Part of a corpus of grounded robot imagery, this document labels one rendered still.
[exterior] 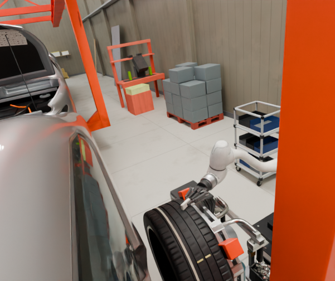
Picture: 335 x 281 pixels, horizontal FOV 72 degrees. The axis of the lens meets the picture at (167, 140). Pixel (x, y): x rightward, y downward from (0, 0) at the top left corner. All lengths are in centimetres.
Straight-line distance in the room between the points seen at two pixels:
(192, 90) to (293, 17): 436
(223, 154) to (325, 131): 87
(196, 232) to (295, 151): 73
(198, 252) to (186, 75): 442
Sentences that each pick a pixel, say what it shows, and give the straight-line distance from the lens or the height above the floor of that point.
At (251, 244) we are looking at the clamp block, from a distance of 142.
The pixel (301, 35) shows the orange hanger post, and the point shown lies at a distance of 53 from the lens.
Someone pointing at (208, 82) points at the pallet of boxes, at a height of 94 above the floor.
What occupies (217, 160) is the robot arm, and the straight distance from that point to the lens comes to 136.
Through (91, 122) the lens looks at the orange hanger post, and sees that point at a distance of 462.
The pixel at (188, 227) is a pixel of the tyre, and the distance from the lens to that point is 120.
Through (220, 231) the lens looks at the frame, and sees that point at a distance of 127.
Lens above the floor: 204
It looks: 25 degrees down
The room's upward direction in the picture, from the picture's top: 9 degrees counter-clockwise
